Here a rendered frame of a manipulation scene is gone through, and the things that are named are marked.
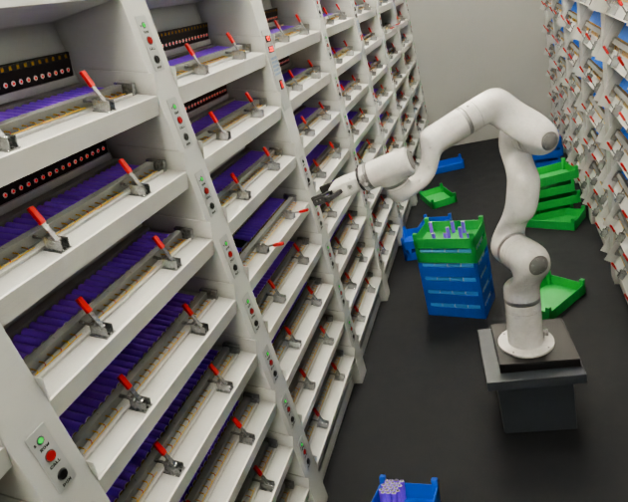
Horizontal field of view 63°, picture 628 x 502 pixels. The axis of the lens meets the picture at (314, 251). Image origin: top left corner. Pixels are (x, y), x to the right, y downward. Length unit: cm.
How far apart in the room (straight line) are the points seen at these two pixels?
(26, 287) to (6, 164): 20
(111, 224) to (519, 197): 122
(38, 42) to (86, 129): 33
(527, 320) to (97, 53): 153
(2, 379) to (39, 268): 19
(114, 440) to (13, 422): 25
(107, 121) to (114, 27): 26
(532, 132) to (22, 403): 141
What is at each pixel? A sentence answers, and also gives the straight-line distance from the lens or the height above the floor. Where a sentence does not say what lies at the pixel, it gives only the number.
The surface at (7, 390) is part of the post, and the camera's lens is 95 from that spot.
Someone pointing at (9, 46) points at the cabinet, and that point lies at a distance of 134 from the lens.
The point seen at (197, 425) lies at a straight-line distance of 138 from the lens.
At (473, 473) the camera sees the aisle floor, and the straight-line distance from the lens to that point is 205.
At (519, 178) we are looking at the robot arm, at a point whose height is 94.
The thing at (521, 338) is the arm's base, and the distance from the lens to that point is 197.
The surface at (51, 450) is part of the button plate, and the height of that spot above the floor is 105.
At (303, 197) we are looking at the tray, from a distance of 203.
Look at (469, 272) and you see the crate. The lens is 261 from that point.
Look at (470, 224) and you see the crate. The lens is 271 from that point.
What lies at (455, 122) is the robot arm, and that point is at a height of 118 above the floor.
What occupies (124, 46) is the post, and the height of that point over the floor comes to 161.
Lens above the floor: 156
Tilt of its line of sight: 24 degrees down
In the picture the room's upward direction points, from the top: 17 degrees counter-clockwise
